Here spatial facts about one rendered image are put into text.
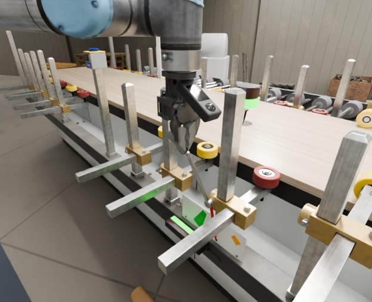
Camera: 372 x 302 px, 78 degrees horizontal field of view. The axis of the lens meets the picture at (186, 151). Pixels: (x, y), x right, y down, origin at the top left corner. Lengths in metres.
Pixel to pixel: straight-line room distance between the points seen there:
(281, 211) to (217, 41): 3.89
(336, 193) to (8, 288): 1.32
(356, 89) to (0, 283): 5.10
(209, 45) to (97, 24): 4.12
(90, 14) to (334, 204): 0.52
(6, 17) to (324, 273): 0.66
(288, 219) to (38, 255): 1.56
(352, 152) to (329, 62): 5.60
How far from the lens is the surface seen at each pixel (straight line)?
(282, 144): 0.98
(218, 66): 4.43
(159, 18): 0.52
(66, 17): 0.43
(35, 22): 0.50
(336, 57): 6.05
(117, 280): 1.59
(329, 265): 0.47
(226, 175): 0.62
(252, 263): 0.76
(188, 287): 1.52
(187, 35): 0.51
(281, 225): 0.90
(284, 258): 0.91
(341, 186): 0.49
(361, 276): 0.89
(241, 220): 0.65
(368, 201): 0.66
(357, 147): 0.46
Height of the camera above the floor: 1.29
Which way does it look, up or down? 27 degrees down
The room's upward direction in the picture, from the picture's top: straight up
